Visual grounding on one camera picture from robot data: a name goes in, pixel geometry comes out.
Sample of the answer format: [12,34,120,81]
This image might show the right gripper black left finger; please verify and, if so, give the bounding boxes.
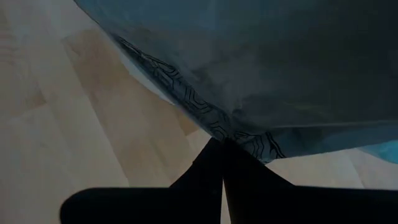
[59,138,224,224]

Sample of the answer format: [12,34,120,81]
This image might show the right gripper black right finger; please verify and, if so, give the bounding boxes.
[222,138,398,224]

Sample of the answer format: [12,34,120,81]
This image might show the blue plastic trash bag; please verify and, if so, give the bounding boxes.
[357,139,398,165]

